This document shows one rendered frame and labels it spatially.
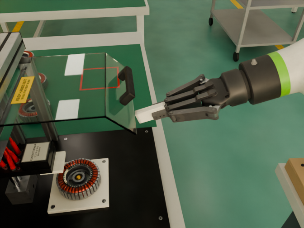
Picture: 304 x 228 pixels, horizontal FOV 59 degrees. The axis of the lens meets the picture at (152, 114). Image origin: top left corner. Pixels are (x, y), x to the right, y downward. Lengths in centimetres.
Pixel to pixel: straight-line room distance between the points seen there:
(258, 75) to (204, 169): 127
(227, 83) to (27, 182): 54
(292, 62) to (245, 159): 137
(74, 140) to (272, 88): 60
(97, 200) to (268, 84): 48
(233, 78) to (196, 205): 115
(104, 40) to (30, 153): 93
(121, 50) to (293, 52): 94
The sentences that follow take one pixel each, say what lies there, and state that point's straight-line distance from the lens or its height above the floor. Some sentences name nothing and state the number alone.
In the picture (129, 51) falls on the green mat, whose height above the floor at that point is 75.
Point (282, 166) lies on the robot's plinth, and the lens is 91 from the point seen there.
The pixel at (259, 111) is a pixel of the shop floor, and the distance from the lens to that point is 229.
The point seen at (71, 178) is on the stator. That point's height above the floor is 80.
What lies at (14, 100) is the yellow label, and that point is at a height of 107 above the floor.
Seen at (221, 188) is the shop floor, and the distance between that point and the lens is 171.
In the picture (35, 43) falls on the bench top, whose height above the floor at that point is 75.
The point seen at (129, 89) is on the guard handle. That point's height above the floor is 106.
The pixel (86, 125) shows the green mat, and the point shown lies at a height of 75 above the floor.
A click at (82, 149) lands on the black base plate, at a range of 86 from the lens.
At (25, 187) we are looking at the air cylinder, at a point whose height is 82.
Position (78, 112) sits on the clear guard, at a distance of 52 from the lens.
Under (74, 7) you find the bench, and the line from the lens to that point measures 196.
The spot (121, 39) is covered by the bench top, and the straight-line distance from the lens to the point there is 148.
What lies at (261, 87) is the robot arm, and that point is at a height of 109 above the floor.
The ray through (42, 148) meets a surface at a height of 92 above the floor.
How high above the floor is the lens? 140
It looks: 42 degrees down
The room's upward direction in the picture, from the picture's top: straight up
